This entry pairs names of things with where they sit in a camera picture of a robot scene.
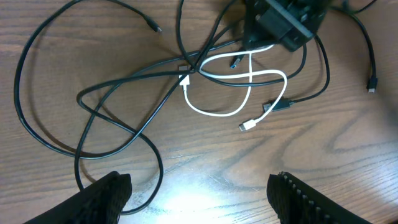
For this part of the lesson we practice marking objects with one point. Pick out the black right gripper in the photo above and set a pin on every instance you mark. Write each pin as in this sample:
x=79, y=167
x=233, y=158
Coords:
x=291, y=23

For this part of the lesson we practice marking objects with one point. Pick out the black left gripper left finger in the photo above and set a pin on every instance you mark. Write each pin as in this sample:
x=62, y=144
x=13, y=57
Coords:
x=101, y=202

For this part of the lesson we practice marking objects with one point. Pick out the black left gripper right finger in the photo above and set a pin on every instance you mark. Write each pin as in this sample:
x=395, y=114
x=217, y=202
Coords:
x=296, y=202

